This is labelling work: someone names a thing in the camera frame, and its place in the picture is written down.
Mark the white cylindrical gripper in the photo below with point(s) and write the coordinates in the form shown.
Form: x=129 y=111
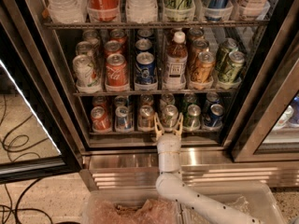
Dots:
x=168 y=144

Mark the silver green 7up can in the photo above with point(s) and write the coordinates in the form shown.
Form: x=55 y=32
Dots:
x=169 y=117

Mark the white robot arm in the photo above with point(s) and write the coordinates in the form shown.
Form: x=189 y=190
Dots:
x=169 y=183

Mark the green can bottom shelf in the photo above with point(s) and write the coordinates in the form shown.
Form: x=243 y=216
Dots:
x=192 y=117

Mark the green can shelf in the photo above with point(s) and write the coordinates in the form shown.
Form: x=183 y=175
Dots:
x=178 y=10
x=192 y=117

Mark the gold can bottom shelf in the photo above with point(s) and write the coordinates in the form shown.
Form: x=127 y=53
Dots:
x=146 y=117

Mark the green can bottom rear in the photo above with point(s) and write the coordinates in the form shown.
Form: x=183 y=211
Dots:
x=189 y=99

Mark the gold can bottom rear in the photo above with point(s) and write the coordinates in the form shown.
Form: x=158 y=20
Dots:
x=146 y=99

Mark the blue white can bottom shelf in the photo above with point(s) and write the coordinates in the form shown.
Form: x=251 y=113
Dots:
x=123 y=118

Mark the blue white can bottom rear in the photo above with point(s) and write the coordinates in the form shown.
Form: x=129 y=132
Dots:
x=121 y=101

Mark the orange gold can middle front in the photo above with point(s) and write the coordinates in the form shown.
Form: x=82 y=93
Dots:
x=202 y=67

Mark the orange gold can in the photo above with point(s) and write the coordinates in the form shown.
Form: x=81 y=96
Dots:
x=198 y=45
x=202 y=67
x=195 y=33

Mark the blue pepsi can middle front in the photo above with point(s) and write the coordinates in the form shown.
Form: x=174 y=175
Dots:
x=145 y=68

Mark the blue pepsi can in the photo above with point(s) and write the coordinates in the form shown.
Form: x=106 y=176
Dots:
x=143 y=45
x=145 y=68
x=145 y=34

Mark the red coca-cola can bottom shelf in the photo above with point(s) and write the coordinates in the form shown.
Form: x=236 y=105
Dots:
x=100 y=119

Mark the red coca-cola can shelf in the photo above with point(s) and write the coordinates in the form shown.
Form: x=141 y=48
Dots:
x=103 y=10
x=100 y=119

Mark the stainless steel fridge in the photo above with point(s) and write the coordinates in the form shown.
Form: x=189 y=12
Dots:
x=112 y=159

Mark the red can bottom rear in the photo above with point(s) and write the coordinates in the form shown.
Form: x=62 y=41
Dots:
x=100 y=101

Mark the red coca-cola can middle front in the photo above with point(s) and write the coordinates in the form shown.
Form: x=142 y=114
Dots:
x=117 y=70

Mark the green can middle front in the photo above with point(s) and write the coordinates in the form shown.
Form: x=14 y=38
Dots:
x=231 y=67

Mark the white can middle shelf front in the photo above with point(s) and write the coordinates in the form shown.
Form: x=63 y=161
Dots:
x=85 y=71

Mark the orange gold can middle rear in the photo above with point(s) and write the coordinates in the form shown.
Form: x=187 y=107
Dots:
x=195 y=33

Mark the blue pepsi can middle rear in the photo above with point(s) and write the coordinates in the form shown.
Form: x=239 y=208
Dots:
x=145 y=34

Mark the right glass fridge door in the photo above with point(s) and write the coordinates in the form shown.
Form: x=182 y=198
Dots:
x=271 y=84

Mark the green can middle rear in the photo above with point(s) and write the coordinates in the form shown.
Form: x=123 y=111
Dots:
x=224 y=49

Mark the red coca-cola can middle rear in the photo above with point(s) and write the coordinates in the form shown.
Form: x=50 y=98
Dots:
x=118 y=35

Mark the white can middle shelf rear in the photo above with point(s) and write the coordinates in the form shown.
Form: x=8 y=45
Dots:
x=92 y=36

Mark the green can top shelf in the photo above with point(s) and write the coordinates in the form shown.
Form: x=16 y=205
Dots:
x=178 y=10

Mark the open glass fridge door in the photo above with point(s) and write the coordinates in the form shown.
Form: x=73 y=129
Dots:
x=39 y=136

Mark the red coca-cola can top shelf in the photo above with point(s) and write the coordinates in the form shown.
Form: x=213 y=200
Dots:
x=103 y=10

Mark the brown tea bottle white cap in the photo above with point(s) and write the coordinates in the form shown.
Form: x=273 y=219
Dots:
x=176 y=59

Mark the left clear plastic bin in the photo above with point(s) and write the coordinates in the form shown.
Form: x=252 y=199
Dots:
x=130 y=206

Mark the clear plastic bin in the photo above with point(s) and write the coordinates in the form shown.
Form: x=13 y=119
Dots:
x=130 y=206
x=252 y=198

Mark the right clear plastic bin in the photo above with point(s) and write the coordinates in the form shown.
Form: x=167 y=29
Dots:
x=252 y=198

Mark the clear water bottle top centre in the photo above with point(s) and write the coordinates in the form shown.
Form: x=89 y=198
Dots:
x=141 y=11

